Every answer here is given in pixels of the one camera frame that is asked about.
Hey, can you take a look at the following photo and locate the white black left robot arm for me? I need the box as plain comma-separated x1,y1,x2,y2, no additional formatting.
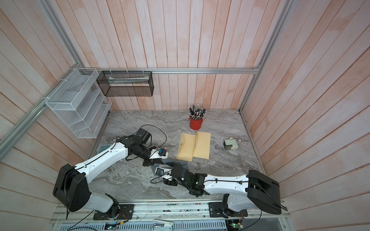
53,128,152,216

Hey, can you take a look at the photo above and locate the yellow envelope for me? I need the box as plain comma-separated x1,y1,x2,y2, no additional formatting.
193,131,211,159
176,133,196,162

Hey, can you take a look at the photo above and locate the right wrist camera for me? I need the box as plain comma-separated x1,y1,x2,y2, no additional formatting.
154,167,171,176

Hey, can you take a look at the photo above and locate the teal desk calculator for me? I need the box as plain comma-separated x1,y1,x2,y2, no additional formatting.
97,144,112,154

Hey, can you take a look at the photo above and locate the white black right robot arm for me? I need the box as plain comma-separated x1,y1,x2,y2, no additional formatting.
154,164,284,215

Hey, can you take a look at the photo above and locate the black mesh wall basket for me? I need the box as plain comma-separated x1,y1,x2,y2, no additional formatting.
97,70,154,97

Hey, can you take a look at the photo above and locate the bunch of pencils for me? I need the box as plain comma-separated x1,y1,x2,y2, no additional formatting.
188,105,207,121

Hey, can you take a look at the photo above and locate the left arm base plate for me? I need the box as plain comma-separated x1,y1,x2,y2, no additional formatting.
93,204,135,220

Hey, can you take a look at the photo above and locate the grey paper envelope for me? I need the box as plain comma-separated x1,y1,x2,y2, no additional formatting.
151,162,189,176

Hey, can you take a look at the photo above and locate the aluminium frame rail front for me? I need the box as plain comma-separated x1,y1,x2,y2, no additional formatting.
50,199,290,224

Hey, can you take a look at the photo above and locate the white wire mesh shelf rack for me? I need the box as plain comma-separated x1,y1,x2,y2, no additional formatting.
46,68,112,139

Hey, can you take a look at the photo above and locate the red pencil cup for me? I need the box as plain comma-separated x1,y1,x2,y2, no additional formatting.
190,118,203,131

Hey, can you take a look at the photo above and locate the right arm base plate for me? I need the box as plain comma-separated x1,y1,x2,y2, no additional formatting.
208,202,248,218

